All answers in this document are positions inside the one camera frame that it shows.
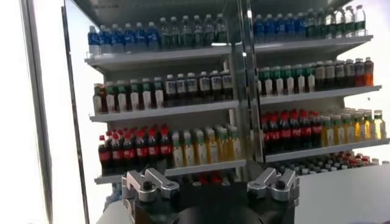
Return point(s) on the green label tea bottle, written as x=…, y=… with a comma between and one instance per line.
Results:
x=310, y=79
x=299, y=80
x=147, y=95
x=277, y=82
x=260, y=85
x=288, y=81
x=122, y=98
x=158, y=95
x=266, y=83
x=110, y=99
x=134, y=97

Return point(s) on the red cap cola bottle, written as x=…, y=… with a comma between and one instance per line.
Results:
x=295, y=133
x=141, y=152
x=116, y=155
x=316, y=131
x=305, y=131
x=266, y=137
x=104, y=156
x=129, y=153
x=153, y=150
x=274, y=135
x=165, y=149
x=285, y=134

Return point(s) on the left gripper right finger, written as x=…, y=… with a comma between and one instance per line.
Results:
x=274, y=184

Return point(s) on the yellow juice bottle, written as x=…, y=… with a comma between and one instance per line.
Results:
x=201, y=150
x=327, y=134
x=379, y=126
x=177, y=153
x=348, y=131
x=235, y=146
x=224, y=147
x=212, y=149
x=358, y=129
x=338, y=132
x=189, y=152
x=368, y=128

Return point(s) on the beige label dark bottle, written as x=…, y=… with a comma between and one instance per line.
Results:
x=329, y=75
x=320, y=76

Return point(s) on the amber tea bottle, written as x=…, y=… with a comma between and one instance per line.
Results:
x=97, y=100

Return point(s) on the grey metal shelf unit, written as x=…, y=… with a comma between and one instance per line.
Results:
x=164, y=111
x=317, y=95

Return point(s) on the clear water bottle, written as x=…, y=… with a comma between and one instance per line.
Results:
x=339, y=22
x=360, y=20
x=349, y=22

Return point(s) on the blue label water bottle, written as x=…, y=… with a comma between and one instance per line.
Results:
x=291, y=26
x=152, y=36
x=94, y=41
x=280, y=27
x=301, y=26
x=141, y=37
x=117, y=39
x=259, y=29
x=129, y=38
x=269, y=28
x=105, y=40

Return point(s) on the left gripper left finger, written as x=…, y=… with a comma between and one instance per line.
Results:
x=152, y=184

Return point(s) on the black slanted pole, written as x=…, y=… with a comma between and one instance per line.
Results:
x=74, y=121

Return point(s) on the grey metal frame post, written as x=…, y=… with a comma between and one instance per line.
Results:
x=36, y=106

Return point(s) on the green tinted water bottle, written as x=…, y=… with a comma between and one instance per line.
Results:
x=164, y=35
x=186, y=33
x=330, y=23
x=209, y=30
x=221, y=29
x=198, y=32
x=310, y=25
x=320, y=24
x=175, y=34

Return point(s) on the red tea bottle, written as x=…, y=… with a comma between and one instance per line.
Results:
x=368, y=73

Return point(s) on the white label dark bottle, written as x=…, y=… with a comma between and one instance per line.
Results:
x=181, y=89
x=227, y=84
x=216, y=86
x=192, y=87
x=204, y=86
x=170, y=89

